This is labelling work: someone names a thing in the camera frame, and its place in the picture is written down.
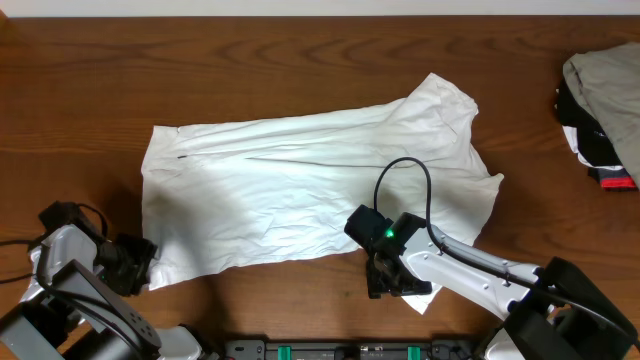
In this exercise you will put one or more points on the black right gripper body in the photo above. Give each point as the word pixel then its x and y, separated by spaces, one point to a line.
pixel 379 282

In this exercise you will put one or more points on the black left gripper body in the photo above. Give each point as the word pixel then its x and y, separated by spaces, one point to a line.
pixel 138 265

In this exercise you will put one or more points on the white t-shirt black print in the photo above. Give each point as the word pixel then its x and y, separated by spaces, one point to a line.
pixel 237 194

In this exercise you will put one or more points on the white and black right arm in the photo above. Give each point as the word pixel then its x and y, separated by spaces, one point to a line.
pixel 550 312

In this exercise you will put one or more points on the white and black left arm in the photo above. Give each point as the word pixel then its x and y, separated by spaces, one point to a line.
pixel 69 313

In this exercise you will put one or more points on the black red folded garment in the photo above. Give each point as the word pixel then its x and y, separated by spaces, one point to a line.
pixel 587 140

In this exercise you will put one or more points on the grey folded garment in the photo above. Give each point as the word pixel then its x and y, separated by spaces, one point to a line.
pixel 606 84

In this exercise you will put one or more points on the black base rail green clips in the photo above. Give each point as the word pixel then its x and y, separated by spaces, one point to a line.
pixel 456 348

